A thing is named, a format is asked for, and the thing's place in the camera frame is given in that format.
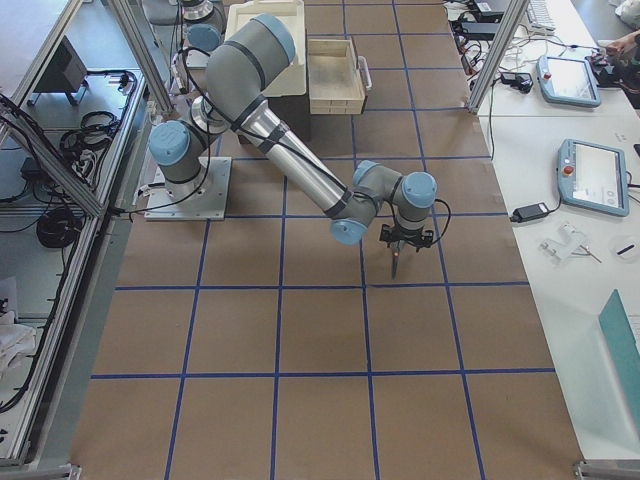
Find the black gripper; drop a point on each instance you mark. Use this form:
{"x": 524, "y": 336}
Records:
{"x": 398, "y": 244}

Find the light wooden drawer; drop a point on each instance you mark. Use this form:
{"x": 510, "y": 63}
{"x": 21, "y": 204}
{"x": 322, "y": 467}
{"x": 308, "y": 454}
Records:
{"x": 339, "y": 78}

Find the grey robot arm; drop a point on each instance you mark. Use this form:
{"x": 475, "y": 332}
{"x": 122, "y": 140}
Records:
{"x": 238, "y": 72}
{"x": 206, "y": 23}

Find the black power adapter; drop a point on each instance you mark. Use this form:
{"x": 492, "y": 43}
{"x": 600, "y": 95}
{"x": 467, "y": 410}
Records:
{"x": 530, "y": 212}

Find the blue teach pendant near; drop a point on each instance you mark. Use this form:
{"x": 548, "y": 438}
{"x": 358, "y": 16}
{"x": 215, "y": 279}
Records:
{"x": 593, "y": 177}

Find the blue teach pendant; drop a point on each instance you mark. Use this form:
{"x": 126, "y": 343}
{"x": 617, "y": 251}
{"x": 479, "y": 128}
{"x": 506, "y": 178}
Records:
{"x": 593, "y": 177}
{"x": 567, "y": 81}

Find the white plastic tray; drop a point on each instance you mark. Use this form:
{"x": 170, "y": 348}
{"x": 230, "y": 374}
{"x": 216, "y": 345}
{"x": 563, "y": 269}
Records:
{"x": 286, "y": 37}

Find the teal board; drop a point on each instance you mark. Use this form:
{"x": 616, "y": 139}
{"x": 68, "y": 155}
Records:
{"x": 623, "y": 347}

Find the blue teach pendant far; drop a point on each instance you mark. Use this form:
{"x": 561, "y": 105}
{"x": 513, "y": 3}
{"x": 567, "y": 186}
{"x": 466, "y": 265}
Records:
{"x": 567, "y": 81}

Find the black monitor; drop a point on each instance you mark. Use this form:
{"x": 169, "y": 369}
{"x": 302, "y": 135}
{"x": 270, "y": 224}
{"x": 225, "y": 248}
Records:
{"x": 65, "y": 74}

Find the white crumpled cloth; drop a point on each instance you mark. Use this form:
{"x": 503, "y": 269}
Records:
{"x": 17, "y": 341}

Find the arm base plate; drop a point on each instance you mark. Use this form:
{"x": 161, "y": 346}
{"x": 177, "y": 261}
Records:
{"x": 203, "y": 198}

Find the aluminium frame post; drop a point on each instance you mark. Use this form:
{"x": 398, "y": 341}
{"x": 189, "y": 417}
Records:
{"x": 502, "y": 39}

